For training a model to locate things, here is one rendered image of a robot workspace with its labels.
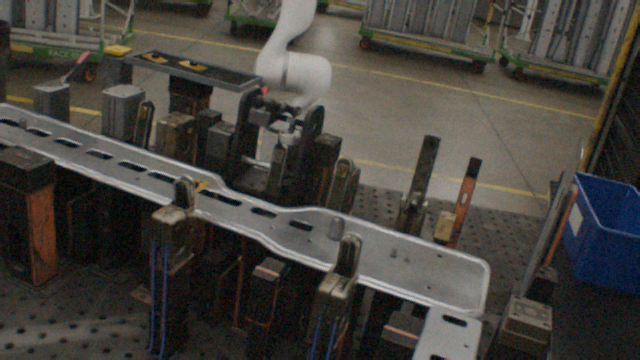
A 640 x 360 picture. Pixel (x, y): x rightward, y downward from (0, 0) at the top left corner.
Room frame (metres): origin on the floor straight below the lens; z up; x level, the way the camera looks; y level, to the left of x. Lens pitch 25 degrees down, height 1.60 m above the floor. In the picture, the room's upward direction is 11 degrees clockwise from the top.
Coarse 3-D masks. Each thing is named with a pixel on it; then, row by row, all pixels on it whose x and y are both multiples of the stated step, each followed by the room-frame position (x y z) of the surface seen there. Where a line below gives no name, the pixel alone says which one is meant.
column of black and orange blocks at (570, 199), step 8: (568, 192) 1.05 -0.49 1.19; (576, 192) 1.05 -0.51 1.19; (568, 200) 1.05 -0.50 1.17; (568, 208) 1.05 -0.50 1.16; (560, 216) 1.05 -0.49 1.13; (568, 216) 1.05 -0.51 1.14; (560, 224) 1.05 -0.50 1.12; (552, 232) 1.05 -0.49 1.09; (560, 232) 1.05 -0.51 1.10; (552, 240) 1.05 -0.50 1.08; (552, 248) 1.05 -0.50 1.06; (544, 256) 1.05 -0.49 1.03; (544, 264) 1.05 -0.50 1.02
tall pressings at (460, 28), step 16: (384, 0) 8.04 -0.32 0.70; (400, 0) 8.03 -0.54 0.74; (416, 0) 8.20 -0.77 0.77; (432, 0) 8.18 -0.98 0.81; (448, 0) 8.49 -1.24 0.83; (464, 0) 8.26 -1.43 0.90; (368, 16) 7.96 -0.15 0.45; (384, 16) 7.96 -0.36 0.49; (400, 16) 8.01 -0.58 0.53; (416, 16) 8.24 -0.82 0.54; (432, 16) 8.41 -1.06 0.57; (448, 16) 8.19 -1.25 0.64; (464, 16) 8.24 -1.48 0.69; (400, 32) 7.99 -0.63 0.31; (416, 32) 8.22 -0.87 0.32; (432, 32) 8.21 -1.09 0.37; (464, 32) 8.21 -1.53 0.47
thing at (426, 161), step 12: (432, 144) 1.12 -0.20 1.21; (420, 156) 1.14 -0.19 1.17; (432, 156) 1.14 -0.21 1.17; (420, 168) 1.15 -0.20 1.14; (432, 168) 1.13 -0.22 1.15; (420, 180) 1.14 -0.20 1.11; (408, 192) 1.13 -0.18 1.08; (420, 192) 1.13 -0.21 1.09; (408, 204) 1.13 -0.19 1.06; (420, 204) 1.12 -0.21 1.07
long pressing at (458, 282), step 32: (0, 128) 1.23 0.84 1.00; (32, 128) 1.27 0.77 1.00; (64, 128) 1.30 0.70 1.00; (64, 160) 1.13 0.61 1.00; (96, 160) 1.16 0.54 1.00; (128, 160) 1.19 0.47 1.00; (160, 160) 1.23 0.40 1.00; (128, 192) 1.06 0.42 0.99; (160, 192) 1.07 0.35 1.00; (224, 192) 1.13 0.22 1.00; (224, 224) 1.00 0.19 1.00; (256, 224) 1.02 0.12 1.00; (288, 224) 1.05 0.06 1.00; (320, 224) 1.07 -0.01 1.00; (352, 224) 1.10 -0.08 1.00; (288, 256) 0.93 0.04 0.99; (320, 256) 0.95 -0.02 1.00; (384, 256) 0.99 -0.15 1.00; (416, 256) 1.01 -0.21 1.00; (448, 256) 1.04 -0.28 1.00; (384, 288) 0.88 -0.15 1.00; (416, 288) 0.90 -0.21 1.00; (448, 288) 0.92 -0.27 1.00; (480, 288) 0.94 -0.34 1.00
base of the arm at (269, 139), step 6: (264, 132) 1.64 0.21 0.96; (270, 132) 1.62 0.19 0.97; (264, 138) 1.64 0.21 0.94; (270, 138) 1.62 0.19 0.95; (276, 138) 1.61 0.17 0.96; (264, 144) 1.64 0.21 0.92; (270, 144) 1.62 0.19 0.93; (276, 144) 1.61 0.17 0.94; (264, 150) 1.63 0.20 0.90; (270, 150) 1.62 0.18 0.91; (264, 156) 1.63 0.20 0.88; (270, 156) 1.62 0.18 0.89; (258, 168) 1.72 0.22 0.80
